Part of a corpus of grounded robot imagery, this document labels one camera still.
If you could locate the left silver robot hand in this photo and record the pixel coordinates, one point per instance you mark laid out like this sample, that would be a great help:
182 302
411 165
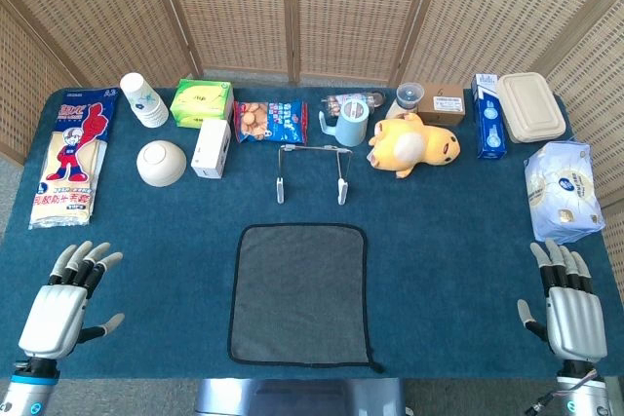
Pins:
56 311

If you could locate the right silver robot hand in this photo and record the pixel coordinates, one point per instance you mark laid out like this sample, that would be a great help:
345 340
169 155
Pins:
577 323

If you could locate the grey and blue cloth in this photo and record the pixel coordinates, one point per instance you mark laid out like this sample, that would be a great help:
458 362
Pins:
297 299

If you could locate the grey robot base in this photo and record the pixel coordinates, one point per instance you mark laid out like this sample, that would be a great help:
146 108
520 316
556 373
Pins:
292 399

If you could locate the teal carpet table cover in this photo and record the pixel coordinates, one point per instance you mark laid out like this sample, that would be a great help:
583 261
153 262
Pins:
146 265

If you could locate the pale blue tissue pack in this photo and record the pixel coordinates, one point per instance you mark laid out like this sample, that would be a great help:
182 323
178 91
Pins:
560 192

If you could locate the beige upturned bowl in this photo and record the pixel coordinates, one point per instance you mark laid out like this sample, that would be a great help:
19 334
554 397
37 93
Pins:
161 162

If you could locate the long blue carton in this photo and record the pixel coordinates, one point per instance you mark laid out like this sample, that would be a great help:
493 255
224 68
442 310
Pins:
490 128

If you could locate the beige lidded lunch box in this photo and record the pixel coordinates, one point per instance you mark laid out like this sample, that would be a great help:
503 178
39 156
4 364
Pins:
529 106

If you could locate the white cardboard box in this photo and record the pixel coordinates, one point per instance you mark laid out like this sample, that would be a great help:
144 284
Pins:
209 148

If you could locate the stack of paper cups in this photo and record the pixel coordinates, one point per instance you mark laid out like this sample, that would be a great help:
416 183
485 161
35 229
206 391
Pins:
141 99

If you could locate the yellow plush toy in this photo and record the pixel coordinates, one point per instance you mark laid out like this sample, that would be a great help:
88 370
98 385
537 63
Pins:
414 143

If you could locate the brown cardboard box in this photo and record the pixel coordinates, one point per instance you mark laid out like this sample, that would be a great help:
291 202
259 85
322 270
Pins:
441 109

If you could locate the green tissue box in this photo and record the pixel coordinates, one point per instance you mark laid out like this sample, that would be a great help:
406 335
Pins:
200 99

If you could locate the clear lidded plastic jar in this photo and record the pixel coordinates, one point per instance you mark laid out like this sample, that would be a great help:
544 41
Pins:
408 94

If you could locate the blue biscuit bag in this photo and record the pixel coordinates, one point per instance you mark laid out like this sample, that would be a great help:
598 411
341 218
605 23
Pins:
268 121

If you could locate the light blue mug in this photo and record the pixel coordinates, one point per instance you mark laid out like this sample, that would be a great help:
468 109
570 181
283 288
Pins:
351 126

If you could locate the clear snack packet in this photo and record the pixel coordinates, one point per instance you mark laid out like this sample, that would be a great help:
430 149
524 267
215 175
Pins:
331 105

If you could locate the wooden rattan folding screen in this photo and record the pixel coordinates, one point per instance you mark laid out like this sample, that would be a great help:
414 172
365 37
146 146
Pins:
234 7

